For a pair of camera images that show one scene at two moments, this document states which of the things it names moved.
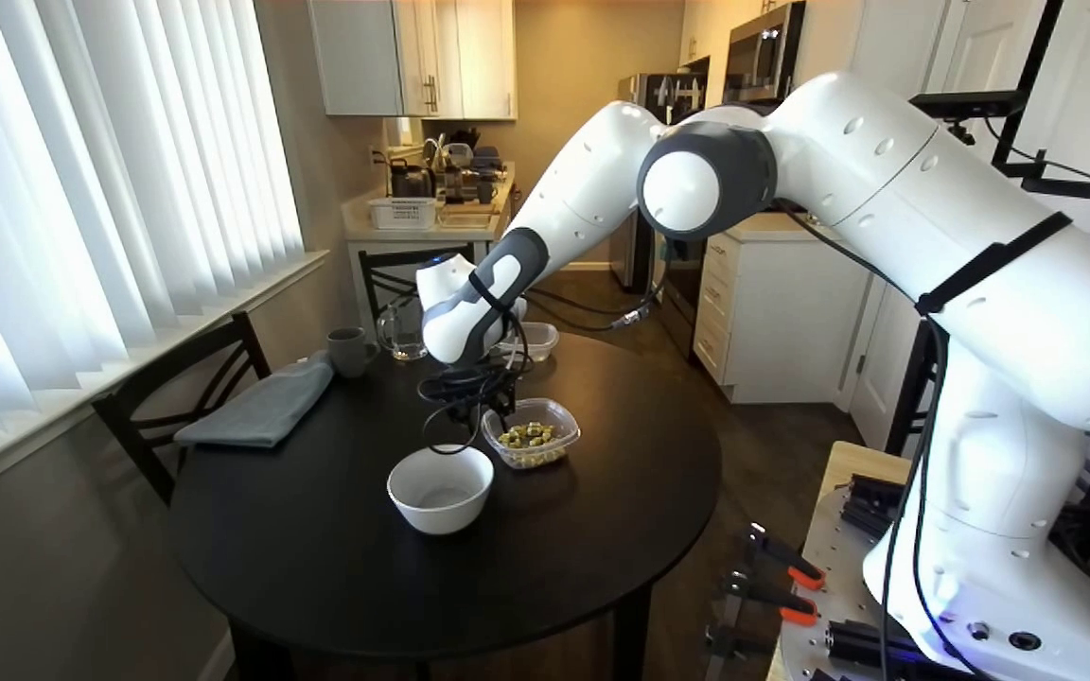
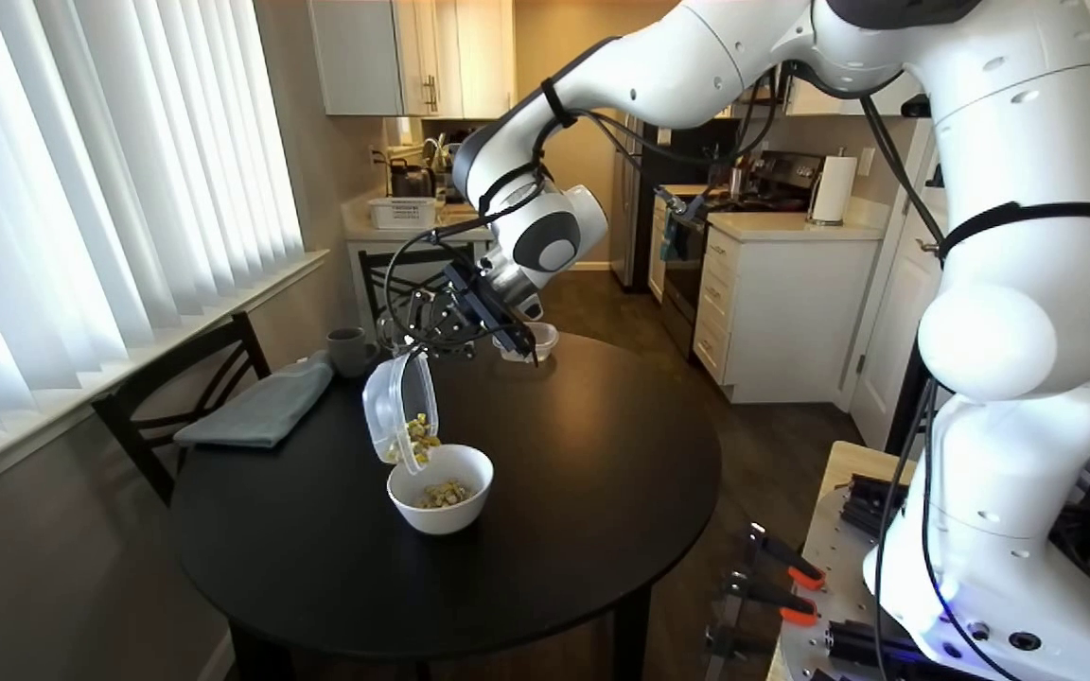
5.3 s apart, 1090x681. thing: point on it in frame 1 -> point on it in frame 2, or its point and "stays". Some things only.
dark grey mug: (350, 350) stays
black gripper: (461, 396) -> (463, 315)
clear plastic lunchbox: (531, 431) -> (403, 404)
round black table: (299, 538) stays
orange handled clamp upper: (783, 558) stays
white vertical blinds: (108, 167) stays
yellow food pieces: (531, 441) -> (422, 442)
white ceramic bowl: (444, 484) stays
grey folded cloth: (261, 409) stays
